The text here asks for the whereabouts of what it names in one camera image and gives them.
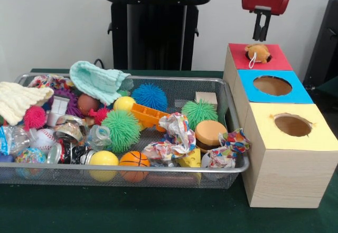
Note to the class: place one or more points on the wooden box with three holes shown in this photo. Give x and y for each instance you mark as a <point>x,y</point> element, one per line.
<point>285,164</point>

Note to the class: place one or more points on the small basketball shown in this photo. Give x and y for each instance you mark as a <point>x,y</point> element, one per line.
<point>210,135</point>

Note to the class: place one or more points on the mint green cloth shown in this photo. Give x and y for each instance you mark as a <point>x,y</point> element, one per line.
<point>100,80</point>

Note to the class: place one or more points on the colourful patterned fabric toy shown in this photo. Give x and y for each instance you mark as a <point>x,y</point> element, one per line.
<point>171,138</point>

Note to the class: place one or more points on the bright orange mini basketball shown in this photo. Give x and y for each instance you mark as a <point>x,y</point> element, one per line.
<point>134,161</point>

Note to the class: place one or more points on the plain blue spiky ball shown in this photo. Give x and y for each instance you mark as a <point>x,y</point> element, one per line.
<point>149,96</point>

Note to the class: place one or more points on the yellow cone toy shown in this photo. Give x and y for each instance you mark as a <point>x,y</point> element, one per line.
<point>190,159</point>

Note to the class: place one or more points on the pink spiky ball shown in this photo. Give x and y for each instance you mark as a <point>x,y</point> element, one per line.
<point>34,118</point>

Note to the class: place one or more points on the cream yellow cloth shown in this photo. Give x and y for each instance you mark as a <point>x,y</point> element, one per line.
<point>18,100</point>

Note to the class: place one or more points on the green spiky ball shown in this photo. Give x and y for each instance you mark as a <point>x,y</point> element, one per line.
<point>121,131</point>
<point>199,112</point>

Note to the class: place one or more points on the colourful crinkled packet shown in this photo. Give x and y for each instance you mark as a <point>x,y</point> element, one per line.
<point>228,148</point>

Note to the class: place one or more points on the orange yellow plastic toy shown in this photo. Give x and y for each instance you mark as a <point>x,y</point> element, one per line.
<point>148,115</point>

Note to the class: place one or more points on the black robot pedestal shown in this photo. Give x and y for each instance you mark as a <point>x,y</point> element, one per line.
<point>153,37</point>

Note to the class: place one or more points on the yellow ball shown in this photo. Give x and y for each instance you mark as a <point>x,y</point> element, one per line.
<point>103,161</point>
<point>124,104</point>

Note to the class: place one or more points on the light wooden cube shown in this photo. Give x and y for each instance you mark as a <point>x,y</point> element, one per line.
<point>207,98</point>

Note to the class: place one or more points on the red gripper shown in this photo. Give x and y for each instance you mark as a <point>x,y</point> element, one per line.
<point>265,0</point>

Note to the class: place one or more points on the clear mesh bin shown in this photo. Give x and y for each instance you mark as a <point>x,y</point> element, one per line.
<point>105,179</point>

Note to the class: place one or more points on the brown plush animal toy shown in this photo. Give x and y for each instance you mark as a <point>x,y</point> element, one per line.
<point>257,53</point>

